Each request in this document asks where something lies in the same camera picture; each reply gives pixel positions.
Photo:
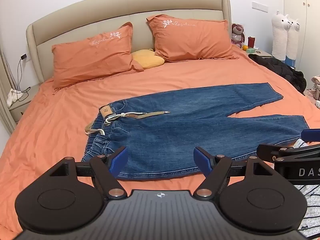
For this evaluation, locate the grey printed cloth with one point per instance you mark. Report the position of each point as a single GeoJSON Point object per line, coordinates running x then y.
{"type": "Point", "coordinates": [310, 205]}

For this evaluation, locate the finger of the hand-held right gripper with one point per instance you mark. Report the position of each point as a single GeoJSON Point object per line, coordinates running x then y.
{"type": "Point", "coordinates": [268, 152]}
{"type": "Point", "coordinates": [311, 135]}

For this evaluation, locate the beige upholstered bed headboard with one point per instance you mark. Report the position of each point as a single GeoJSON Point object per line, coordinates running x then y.
{"type": "Point", "coordinates": [100, 10]}

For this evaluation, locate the orange embroidered pillow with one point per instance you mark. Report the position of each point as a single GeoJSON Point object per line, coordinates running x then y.
{"type": "Point", "coordinates": [92, 60]}
{"type": "Point", "coordinates": [192, 40]}

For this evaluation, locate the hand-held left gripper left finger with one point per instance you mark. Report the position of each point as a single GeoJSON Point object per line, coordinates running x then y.
{"type": "Point", "coordinates": [119, 160]}

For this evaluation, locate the white wall switch plate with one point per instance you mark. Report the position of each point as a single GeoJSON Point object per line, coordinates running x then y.
{"type": "Point", "coordinates": [260, 6]}

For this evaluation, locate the black charger plug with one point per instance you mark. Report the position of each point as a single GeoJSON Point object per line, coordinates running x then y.
{"type": "Point", "coordinates": [23, 56]}

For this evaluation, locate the green box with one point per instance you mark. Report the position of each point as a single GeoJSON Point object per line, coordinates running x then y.
{"type": "Point", "coordinates": [250, 50]}

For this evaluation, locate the orange fruit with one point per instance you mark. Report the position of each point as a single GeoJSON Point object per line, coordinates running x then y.
{"type": "Point", "coordinates": [244, 47]}

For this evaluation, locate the white alpaca plush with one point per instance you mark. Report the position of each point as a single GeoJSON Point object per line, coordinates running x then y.
{"type": "Point", "coordinates": [293, 42]}
{"type": "Point", "coordinates": [279, 37]}

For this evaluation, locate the blue denim pants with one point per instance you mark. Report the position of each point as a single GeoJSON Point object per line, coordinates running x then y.
{"type": "Point", "coordinates": [187, 130]}

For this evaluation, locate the beige upholstered bed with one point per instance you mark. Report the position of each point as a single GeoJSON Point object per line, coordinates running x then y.
{"type": "Point", "coordinates": [62, 120]}

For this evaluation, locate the yellow cushion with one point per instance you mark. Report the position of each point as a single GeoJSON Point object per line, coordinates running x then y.
{"type": "Point", "coordinates": [147, 58]}

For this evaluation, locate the cream wardrobe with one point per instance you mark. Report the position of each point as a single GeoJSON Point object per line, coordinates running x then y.
{"type": "Point", "coordinates": [311, 42]}

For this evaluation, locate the beige nightstand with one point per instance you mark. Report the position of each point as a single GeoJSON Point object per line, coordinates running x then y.
{"type": "Point", "coordinates": [22, 107]}
{"type": "Point", "coordinates": [264, 54]}

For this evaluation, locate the white cloth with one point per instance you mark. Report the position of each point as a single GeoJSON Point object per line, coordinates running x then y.
{"type": "Point", "coordinates": [12, 96]}

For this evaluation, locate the tan belt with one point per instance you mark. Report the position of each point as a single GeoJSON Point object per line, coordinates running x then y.
{"type": "Point", "coordinates": [150, 114]}

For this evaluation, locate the pink plush bear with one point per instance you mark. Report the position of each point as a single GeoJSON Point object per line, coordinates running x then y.
{"type": "Point", "coordinates": [237, 33]}

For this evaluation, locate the black jacket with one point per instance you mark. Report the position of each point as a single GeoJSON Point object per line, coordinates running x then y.
{"type": "Point", "coordinates": [280, 68]}

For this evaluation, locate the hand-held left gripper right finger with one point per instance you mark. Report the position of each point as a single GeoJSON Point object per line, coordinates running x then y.
{"type": "Point", "coordinates": [202, 160]}

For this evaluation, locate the red cup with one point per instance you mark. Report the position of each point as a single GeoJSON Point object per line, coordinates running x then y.
{"type": "Point", "coordinates": [251, 42]}

